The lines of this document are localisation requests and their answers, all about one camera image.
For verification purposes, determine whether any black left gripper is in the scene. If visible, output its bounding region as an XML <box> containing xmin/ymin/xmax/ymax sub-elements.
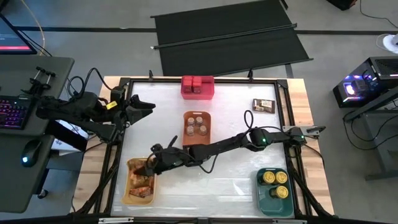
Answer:
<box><xmin>112</xmin><ymin>94</ymin><xmax>157</xmax><ymax>127</ymax></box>

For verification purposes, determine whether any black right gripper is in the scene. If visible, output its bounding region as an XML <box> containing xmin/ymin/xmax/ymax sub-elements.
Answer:
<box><xmin>141</xmin><ymin>146</ymin><xmax>193</xmax><ymax>177</ymax></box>

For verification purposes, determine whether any tan foil spice packet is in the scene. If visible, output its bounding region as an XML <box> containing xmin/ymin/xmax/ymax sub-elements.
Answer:
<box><xmin>129</xmin><ymin>185</ymin><xmax>154</xmax><ymax>198</ymax></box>
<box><xmin>132</xmin><ymin>159</ymin><xmax>150</xmax><ymax>175</ymax></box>
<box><xmin>252</xmin><ymin>98</ymin><xmax>276</xmax><ymax>114</ymax></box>
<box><xmin>130</xmin><ymin>173</ymin><xmax>155</xmax><ymax>188</ymax></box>

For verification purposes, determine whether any smoked paprika tin red lid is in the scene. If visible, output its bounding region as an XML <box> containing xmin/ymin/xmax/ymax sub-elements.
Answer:
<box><xmin>192</xmin><ymin>76</ymin><xmax>203</xmax><ymax>94</ymax></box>
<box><xmin>182</xmin><ymin>77</ymin><xmax>193</xmax><ymax>94</ymax></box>

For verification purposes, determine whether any black yellow-lid seasoning canister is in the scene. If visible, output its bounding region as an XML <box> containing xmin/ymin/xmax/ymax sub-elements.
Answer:
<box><xmin>260</xmin><ymin>170</ymin><xmax>276</xmax><ymax>186</ymax></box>
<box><xmin>269</xmin><ymin>185</ymin><xmax>290</xmax><ymax>200</ymax></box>
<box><xmin>274</xmin><ymin>170</ymin><xmax>289</xmax><ymax>185</ymax></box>

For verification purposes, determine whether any yellow plastic bin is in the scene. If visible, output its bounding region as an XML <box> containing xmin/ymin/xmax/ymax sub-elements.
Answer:
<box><xmin>120</xmin><ymin>157</ymin><xmax>157</xmax><ymax>206</ymax></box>

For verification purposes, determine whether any orange plastic bin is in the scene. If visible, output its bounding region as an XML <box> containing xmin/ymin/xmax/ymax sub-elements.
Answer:
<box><xmin>182</xmin><ymin>111</ymin><xmax>212</xmax><ymax>147</ymax></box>

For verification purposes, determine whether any white cardboard box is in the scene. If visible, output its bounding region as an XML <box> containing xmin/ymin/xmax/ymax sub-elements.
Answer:
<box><xmin>50</xmin><ymin>119</ymin><xmax>90</xmax><ymax>157</ymax></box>

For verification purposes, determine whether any pink plastic bin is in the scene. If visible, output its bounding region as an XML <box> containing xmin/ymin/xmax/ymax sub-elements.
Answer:
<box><xmin>180</xmin><ymin>75</ymin><xmax>216</xmax><ymax>101</ymax></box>

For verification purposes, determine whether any black computer mouse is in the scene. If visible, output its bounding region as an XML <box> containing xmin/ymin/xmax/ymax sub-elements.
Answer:
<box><xmin>21</xmin><ymin>139</ymin><xmax>43</xmax><ymax>169</ymax></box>

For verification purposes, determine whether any backlit keyboard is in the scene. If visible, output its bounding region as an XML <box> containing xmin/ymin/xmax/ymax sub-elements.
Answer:
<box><xmin>0</xmin><ymin>95</ymin><xmax>34</xmax><ymax>130</ymax></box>

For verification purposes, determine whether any green plastic bin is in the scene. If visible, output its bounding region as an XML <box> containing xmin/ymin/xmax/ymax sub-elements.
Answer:
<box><xmin>256</xmin><ymin>167</ymin><xmax>295</xmax><ymax>218</ymax></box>

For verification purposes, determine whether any dark grey desk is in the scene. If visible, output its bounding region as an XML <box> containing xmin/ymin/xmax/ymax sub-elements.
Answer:
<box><xmin>0</xmin><ymin>55</ymin><xmax>76</xmax><ymax>214</ymax></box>

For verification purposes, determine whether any desk computer monitor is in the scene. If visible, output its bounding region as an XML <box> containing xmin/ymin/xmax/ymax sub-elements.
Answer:
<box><xmin>0</xmin><ymin>12</ymin><xmax>39</xmax><ymax>56</ymax></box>

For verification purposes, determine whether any black floor object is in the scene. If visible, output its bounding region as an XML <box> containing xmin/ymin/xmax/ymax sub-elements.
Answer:
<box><xmin>325</xmin><ymin>0</ymin><xmax>358</xmax><ymax>12</ymax></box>

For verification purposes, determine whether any grey metal side table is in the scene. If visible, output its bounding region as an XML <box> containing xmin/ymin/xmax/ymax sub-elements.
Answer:
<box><xmin>343</xmin><ymin>86</ymin><xmax>398</xmax><ymax>181</ymax></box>

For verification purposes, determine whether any computer tower with coloured lights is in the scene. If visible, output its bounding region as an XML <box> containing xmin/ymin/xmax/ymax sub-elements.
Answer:
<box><xmin>332</xmin><ymin>55</ymin><xmax>398</xmax><ymax>109</ymax></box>

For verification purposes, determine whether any white round device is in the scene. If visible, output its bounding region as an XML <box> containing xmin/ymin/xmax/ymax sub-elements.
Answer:
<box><xmin>376</xmin><ymin>32</ymin><xmax>398</xmax><ymax>55</ymax></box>

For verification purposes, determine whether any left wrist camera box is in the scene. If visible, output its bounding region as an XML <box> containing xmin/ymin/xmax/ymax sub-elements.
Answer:
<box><xmin>110</xmin><ymin>86</ymin><xmax>126</xmax><ymax>103</ymax></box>

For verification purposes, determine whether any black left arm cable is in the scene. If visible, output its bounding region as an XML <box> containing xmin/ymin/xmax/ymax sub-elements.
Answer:
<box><xmin>66</xmin><ymin>67</ymin><xmax>113</xmax><ymax>101</ymax></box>

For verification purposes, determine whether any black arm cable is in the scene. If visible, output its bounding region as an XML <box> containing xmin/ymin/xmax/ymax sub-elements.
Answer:
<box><xmin>243</xmin><ymin>109</ymin><xmax>284</xmax><ymax>133</ymax></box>
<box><xmin>66</xmin><ymin>67</ymin><xmax>113</xmax><ymax>101</ymax></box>

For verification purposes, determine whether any silver metal bracket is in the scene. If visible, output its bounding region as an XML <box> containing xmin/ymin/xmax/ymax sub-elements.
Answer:
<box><xmin>271</xmin><ymin>218</ymin><xmax>308</xmax><ymax>224</ymax></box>
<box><xmin>98</xmin><ymin>217</ymin><xmax>135</xmax><ymax>224</ymax></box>

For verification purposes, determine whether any black metal table frame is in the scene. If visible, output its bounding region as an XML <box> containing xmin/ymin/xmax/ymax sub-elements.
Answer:
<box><xmin>73</xmin><ymin>76</ymin><xmax>335</xmax><ymax>224</ymax></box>

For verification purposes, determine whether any black desk clamp mount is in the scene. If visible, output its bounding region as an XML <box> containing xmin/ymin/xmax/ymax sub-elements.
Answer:
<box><xmin>24</xmin><ymin>65</ymin><xmax>57</xmax><ymax>96</ymax></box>

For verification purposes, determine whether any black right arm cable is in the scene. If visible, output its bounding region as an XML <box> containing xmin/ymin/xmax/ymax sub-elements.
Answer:
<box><xmin>243</xmin><ymin>109</ymin><xmax>284</xmax><ymax>133</ymax></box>

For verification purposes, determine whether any black floor cable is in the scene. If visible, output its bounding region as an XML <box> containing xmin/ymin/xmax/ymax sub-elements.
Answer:
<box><xmin>359</xmin><ymin>0</ymin><xmax>398</xmax><ymax>29</ymax></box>

